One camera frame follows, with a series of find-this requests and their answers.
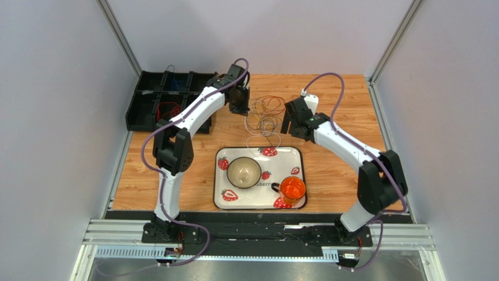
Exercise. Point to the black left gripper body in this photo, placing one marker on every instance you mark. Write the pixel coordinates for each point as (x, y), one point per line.
(240, 106)

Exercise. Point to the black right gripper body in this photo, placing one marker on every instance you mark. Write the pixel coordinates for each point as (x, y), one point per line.
(295, 118)

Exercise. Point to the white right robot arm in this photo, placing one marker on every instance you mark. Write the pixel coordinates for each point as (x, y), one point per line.
(381, 180)

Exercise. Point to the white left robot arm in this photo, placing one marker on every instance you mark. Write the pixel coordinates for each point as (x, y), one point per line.
(173, 139)

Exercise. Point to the strawberry print white tray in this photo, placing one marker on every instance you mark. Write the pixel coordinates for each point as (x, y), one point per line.
(277, 163)

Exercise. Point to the orange translucent mug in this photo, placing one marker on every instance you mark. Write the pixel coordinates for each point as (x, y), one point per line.
(291, 191)

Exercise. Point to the beige ceramic bowl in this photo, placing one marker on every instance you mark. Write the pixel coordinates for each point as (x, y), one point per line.
(244, 172)

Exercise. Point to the black compartment storage bin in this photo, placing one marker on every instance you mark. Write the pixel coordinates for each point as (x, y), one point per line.
(159, 96)

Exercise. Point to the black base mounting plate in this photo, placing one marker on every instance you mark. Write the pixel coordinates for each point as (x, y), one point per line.
(282, 234)

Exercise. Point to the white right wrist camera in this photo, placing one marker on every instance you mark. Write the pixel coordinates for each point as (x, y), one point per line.
(311, 101)

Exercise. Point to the aluminium frame rail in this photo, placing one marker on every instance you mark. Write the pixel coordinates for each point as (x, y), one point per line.
(122, 239)

